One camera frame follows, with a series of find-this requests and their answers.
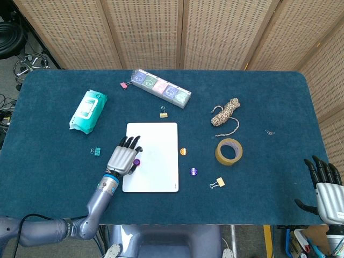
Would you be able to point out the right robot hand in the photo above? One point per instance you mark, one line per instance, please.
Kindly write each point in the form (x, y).
(330, 201)

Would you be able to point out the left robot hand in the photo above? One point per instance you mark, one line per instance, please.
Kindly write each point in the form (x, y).
(122, 160)

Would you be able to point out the purple round magnet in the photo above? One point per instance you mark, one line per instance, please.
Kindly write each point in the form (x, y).
(193, 171)
(137, 162)

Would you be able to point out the orange round magnet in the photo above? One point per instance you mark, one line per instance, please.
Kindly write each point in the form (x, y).
(183, 151)

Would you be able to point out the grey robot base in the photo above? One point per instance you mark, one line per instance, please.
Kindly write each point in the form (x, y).
(166, 242)

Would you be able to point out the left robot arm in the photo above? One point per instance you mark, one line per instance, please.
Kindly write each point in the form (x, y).
(95, 201)

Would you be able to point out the white rectangular board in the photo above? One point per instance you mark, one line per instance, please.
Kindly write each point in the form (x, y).
(158, 161)

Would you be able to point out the teal binder clip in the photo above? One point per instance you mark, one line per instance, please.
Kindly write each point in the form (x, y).
(96, 151)

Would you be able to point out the brown cardboard box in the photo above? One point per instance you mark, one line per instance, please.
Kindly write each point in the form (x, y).
(318, 232)

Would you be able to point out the blue crate with clutter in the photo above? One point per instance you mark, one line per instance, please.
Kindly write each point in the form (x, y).
(289, 242)

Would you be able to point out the teal wet wipes pack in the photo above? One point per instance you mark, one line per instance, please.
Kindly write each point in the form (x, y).
(87, 110)

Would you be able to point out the yellow binder clip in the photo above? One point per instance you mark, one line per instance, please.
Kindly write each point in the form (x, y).
(220, 182)
(163, 115)

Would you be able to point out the blue felt table mat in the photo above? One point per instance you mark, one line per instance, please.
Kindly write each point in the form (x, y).
(53, 174)

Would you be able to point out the pink binder clip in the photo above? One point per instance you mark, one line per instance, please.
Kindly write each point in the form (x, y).
(124, 85)

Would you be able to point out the clear box of sticky notes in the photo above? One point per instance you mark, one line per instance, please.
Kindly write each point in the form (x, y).
(161, 87)

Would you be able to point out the metal paper clip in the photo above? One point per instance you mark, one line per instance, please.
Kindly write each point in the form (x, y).
(269, 132)

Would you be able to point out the brown packing tape roll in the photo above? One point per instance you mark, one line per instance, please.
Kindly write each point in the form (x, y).
(219, 158)

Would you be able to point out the white table leg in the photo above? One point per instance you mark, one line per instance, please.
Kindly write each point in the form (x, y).
(233, 236)

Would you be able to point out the woven folding screen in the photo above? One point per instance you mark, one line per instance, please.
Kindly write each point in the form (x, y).
(145, 32)

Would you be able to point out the black stool with chrome base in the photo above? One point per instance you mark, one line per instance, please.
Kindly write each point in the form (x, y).
(9, 40)

